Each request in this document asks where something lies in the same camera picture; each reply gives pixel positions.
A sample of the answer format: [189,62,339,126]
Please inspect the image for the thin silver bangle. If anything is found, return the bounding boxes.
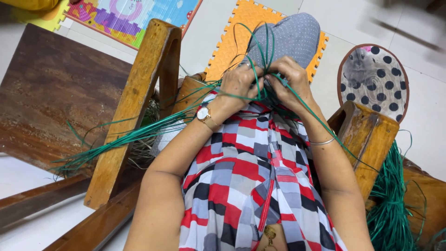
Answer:
[308,136,337,146]

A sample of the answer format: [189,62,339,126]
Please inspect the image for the colourful printed play mat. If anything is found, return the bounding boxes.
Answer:
[64,0,203,51]

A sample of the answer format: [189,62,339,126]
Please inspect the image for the dark brown wooden table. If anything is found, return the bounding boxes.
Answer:
[0,23,134,178]

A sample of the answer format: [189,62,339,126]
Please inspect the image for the orange foam puzzle mat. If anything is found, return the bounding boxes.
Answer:
[204,0,329,84]

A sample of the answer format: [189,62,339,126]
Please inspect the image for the gold wristwatch with white dial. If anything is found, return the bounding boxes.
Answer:
[195,102,221,132]

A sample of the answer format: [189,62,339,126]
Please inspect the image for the red grey checked dress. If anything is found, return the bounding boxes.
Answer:
[178,91,349,251]

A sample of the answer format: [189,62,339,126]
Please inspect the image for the person's left hand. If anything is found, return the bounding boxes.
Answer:
[216,61,265,111]

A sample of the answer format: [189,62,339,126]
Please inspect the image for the white bag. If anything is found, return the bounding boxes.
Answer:
[150,119,187,158]

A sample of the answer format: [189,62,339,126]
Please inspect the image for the yellow cushion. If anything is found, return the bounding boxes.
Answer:
[0,0,60,11]

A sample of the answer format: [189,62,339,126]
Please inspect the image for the gold pendant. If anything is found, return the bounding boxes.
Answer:
[262,225,279,251]

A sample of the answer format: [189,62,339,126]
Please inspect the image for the bundle of green strands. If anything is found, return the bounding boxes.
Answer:
[52,22,381,179]

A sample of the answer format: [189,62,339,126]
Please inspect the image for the dry grass bundle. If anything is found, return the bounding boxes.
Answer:
[128,100,165,169]

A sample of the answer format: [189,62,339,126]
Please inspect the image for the wooden armchair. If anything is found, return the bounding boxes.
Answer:
[0,19,400,251]

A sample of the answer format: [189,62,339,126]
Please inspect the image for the heap of green strands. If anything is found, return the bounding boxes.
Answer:
[365,130,446,251]

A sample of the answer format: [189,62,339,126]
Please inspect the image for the yellow foam puzzle mat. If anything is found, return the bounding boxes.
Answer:
[10,0,71,33]

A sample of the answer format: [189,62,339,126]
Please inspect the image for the person's right hand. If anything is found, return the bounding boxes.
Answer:
[266,56,316,111]

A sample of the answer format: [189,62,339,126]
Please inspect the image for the polka dot hand fan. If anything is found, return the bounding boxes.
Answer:
[337,43,410,125]

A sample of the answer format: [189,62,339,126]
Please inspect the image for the brown wooden furniture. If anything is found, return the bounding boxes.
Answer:
[400,156,446,249]

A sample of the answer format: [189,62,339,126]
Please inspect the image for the grey dotted trousers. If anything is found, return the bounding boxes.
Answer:
[240,12,321,71]

